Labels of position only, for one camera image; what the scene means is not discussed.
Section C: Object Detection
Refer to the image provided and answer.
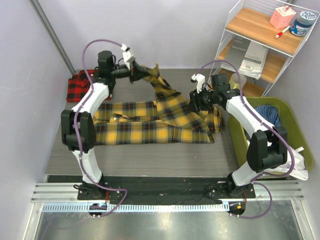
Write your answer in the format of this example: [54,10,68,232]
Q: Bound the grey setup guide booklet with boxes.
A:
[224,36,251,69]

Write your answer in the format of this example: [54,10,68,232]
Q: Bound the red black plaid shirt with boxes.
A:
[66,69,113,103]

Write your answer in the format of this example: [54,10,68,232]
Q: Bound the pink cube power strip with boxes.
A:
[269,5,296,29]

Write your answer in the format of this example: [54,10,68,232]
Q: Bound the blue lidded jar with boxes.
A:
[289,11,317,37]

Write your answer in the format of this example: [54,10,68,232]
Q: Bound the red white marker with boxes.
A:
[275,25,291,39]

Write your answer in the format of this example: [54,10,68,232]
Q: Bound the aluminium rail frame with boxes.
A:
[25,179,315,240]

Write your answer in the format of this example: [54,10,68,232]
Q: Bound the yellow plaid long sleeve shirt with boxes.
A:
[93,66,223,146]

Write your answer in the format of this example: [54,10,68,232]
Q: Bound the grey corner wall post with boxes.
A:
[29,0,76,74]

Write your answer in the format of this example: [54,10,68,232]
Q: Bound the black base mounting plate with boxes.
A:
[47,175,256,206]

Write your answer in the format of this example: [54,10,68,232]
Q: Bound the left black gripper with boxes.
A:
[109,61,150,85]

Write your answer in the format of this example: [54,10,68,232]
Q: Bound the slotted cable duct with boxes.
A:
[42,202,230,214]

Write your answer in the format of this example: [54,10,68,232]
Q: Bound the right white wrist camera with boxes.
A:
[190,73,206,94]

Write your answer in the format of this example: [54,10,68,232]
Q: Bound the blue checked shirt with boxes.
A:
[255,104,282,127]

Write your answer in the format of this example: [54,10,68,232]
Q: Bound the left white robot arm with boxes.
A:
[60,46,148,200]

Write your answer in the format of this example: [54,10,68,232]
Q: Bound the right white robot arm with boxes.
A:
[189,73,288,198]

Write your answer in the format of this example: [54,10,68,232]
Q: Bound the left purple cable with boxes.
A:
[72,38,128,217]

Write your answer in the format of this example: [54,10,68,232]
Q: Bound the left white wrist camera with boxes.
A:
[120,44,136,70]

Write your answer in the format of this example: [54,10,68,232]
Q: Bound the pale green mug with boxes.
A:
[229,73,247,90]

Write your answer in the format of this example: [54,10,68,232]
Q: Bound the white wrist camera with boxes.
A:
[120,44,136,70]
[190,73,206,94]

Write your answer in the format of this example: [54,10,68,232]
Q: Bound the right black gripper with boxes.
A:
[187,85,219,113]

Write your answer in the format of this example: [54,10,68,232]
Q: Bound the white wire shelf unit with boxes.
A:
[215,0,320,97]

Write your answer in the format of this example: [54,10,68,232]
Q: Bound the green laundry basket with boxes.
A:
[227,96,315,176]

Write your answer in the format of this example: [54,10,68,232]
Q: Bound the white paper manuals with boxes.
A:
[235,41,269,80]

